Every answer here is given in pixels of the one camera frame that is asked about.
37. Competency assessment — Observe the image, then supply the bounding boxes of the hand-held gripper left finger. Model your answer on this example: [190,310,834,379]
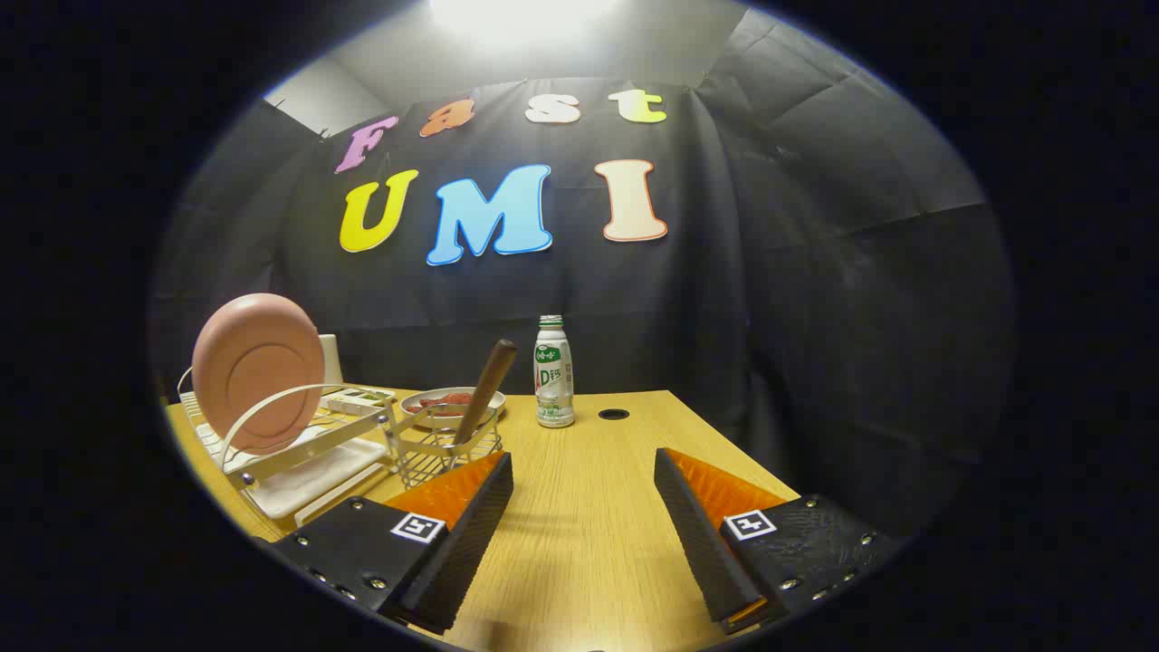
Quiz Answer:
[270,451,515,637]

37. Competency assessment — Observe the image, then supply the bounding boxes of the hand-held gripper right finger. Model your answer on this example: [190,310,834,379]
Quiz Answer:
[654,447,909,637]

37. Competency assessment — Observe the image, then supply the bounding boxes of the metal wire basket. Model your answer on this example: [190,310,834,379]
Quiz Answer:
[385,403,504,490]

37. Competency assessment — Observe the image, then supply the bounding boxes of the wooden handle spoon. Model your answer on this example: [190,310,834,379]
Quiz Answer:
[453,340,518,446]

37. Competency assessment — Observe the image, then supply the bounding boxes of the white wire dish rack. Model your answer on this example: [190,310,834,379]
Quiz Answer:
[177,367,400,526]

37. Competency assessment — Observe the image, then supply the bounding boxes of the pink plate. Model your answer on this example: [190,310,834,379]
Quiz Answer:
[192,292,325,455]

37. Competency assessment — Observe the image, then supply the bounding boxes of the beige plate with sausages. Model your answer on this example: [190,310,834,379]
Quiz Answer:
[401,387,506,430]

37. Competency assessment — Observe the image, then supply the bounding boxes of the white compartment condiment dish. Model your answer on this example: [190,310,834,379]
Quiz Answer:
[321,387,397,417]

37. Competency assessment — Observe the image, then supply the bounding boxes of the white bottle green label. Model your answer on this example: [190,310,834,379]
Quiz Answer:
[534,314,576,429]

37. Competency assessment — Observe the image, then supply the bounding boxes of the black backdrop cloth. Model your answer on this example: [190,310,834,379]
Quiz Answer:
[149,5,1015,544]

